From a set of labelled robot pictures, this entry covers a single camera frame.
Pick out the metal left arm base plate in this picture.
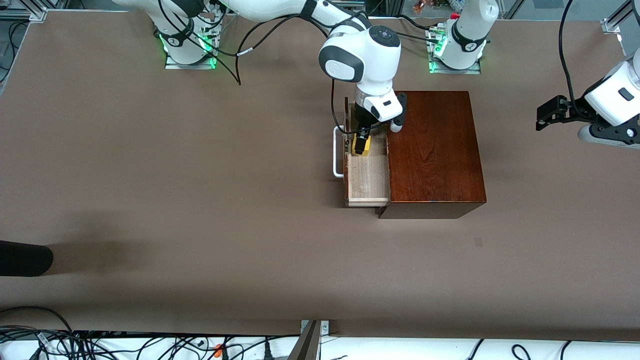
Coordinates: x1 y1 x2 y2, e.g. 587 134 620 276
427 26 482 76

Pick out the yellow cube block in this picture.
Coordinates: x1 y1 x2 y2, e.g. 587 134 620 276
351 133 373 158

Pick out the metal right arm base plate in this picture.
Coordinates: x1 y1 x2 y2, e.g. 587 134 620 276
164 15 219 71

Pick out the aluminium frame profile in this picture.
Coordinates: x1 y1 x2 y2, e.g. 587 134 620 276
600 0 640 36
0 0 49 23

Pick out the black cable on table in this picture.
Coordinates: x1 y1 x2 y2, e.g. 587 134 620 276
395 14 436 45

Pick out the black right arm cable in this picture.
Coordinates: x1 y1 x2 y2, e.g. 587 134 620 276
157 0 321 87

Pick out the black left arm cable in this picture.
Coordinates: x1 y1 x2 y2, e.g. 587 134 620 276
558 0 588 117

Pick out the dark wooden cabinet box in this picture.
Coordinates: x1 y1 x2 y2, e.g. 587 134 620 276
376 90 488 220

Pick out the tangled black cable bundle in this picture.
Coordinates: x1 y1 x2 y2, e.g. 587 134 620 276
0 306 301 360

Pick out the aluminium strut bracket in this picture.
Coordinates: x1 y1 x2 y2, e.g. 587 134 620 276
287 319 331 360

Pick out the wooden drawer with white handle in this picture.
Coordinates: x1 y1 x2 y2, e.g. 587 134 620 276
333 96 392 208

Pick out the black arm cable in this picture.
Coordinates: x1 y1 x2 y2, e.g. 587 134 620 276
558 0 588 117
157 0 321 87

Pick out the black rounded object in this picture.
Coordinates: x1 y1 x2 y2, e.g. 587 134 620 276
0 240 54 277

